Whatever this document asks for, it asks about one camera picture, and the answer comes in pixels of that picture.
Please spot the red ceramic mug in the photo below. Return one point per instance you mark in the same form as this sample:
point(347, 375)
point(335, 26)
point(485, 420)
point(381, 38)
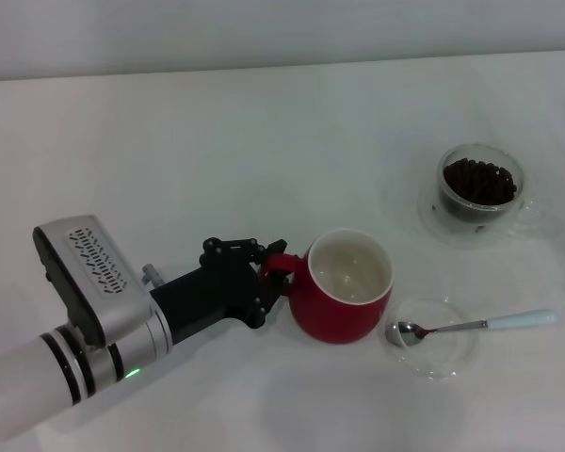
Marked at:
point(339, 320)

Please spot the coffee bean pile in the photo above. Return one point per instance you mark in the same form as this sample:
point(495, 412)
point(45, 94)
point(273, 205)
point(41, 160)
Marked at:
point(480, 183)

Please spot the clear glass saucer with crumbs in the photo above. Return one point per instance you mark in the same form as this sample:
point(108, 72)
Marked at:
point(452, 233)

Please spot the clear glass cup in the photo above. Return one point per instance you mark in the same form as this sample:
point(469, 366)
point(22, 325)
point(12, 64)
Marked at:
point(445, 198)

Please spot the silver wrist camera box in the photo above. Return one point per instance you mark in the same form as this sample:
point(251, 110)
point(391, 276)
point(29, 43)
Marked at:
point(94, 273)

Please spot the clear empty glass saucer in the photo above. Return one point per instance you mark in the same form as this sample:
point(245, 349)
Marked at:
point(433, 358)

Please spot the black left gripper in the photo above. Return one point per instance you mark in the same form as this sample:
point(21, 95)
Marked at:
point(207, 292)

